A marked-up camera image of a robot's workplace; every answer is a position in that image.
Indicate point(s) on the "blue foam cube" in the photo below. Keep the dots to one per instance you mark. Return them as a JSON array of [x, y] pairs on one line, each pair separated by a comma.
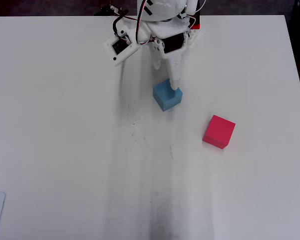
[[164, 98]]

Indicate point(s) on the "small black circuit board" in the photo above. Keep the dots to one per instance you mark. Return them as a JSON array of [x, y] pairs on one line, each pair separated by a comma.
[[107, 11]]

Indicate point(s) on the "white and red robot base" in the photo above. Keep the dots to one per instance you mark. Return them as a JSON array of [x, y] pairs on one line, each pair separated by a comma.
[[196, 26]]

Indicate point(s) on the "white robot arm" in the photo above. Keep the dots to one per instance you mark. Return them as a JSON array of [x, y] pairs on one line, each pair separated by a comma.
[[159, 10]]

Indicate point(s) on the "white mounted camera module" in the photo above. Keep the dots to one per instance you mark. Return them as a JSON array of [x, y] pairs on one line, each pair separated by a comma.
[[119, 48]]

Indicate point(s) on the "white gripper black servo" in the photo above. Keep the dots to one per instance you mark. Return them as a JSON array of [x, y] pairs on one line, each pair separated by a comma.
[[174, 45]]

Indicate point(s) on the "red foam cube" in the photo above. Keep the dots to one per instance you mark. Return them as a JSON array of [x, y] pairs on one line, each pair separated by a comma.
[[218, 131]]

